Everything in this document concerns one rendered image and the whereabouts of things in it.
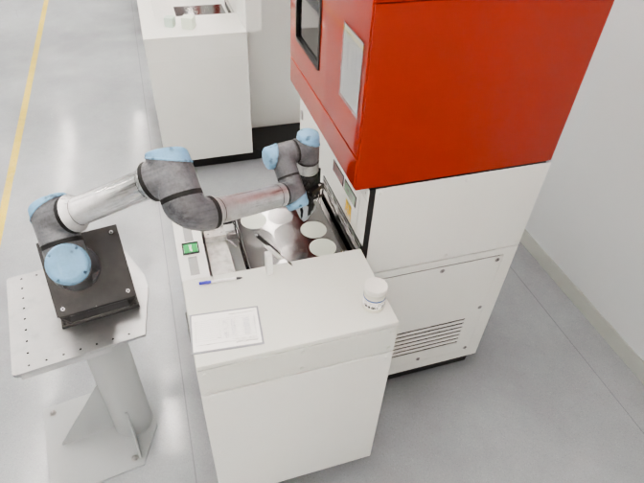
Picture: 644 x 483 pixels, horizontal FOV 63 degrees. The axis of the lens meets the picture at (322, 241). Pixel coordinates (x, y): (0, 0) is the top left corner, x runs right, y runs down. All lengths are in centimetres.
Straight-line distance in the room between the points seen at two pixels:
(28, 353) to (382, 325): 111
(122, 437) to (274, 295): 117
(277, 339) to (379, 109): 73
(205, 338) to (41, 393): 140
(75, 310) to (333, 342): 85
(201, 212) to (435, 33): 79
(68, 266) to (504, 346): 217
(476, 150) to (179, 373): 174
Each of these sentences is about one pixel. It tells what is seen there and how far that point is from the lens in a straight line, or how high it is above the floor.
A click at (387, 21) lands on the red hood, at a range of 146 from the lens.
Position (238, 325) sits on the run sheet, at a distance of 163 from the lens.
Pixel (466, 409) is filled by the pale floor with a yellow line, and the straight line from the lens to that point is 270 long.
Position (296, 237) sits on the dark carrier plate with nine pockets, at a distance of 200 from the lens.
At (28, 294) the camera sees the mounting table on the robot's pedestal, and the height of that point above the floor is 82.
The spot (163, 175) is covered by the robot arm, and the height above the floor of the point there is 141.
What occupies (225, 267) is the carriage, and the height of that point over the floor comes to 88.
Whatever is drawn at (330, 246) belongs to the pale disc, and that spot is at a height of 90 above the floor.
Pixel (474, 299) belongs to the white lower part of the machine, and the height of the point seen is 52.
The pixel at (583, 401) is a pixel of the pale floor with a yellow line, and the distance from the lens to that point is 295.
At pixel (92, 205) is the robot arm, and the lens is 161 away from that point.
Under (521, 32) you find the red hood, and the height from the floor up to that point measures 170.
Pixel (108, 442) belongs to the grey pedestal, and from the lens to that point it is 261.
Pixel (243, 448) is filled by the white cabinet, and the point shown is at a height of 43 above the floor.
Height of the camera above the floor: 223
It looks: 42 degrees down
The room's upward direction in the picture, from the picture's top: 3 degrees clockwise
